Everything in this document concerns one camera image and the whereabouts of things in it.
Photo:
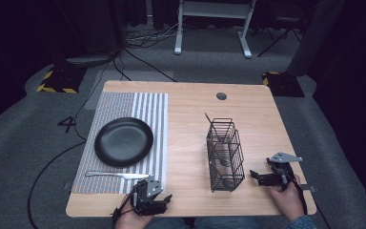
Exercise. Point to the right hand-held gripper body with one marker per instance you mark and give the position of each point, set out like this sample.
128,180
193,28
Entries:
282,167

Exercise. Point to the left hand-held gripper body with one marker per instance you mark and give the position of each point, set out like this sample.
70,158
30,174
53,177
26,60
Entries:
148,192

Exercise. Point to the person's left hand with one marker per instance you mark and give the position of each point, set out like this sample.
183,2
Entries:
132,219

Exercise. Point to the person's right hand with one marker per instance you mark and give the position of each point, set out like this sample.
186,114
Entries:
287,202

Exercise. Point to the grey tape tab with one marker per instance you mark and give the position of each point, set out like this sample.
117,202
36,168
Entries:
309,188
66,186

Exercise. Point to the person's legs in jeans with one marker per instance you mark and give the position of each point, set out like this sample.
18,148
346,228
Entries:
203,223

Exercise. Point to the black round plate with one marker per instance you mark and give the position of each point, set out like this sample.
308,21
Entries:
124,142

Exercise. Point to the black yellow striped stand base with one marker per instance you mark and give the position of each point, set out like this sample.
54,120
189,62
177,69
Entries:
62,81
282,84

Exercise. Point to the round black table grommet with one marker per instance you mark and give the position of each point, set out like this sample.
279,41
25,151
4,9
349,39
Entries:
221,96

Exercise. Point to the grey white striped placemat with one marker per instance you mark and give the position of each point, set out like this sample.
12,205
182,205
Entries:
120,101

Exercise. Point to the grey slanted column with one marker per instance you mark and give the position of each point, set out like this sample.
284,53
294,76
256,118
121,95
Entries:
314,38

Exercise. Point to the black folding stand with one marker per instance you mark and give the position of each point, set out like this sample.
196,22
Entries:
279,31

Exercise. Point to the white metal desk frame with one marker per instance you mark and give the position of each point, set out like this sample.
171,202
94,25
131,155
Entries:
214,9

